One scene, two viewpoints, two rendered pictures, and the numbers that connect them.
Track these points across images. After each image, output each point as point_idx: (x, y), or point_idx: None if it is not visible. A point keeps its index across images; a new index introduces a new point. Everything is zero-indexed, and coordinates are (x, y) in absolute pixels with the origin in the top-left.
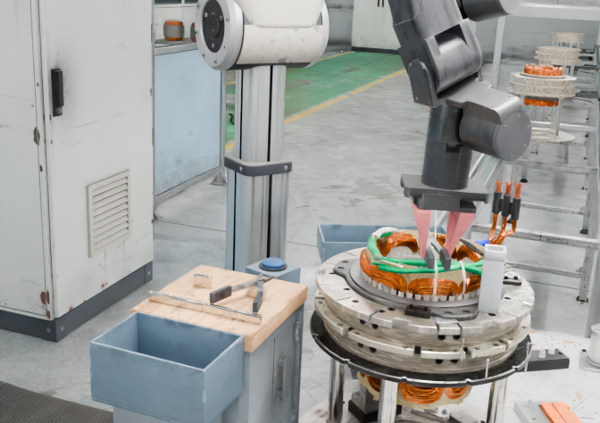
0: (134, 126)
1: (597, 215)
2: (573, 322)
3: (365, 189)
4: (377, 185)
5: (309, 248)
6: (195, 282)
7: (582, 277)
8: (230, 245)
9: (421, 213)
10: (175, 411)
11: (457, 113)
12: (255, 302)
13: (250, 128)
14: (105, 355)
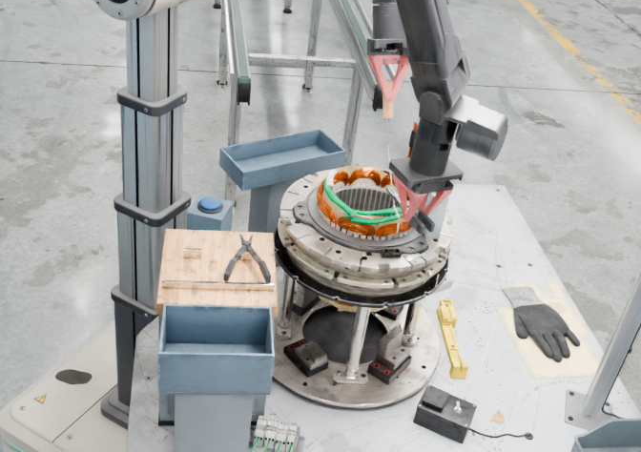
0: None
1: (319, 10)
2: (307, 112)
3: None
4: None
5: (31, 66)
6: (184, 256)
7: (307, 67)
8: (132, 175)
9: (419, 197)
10: (244, 386)
11: (450, 122)
12: (269, 275)
13: (152, 70)
14: (175, 359)
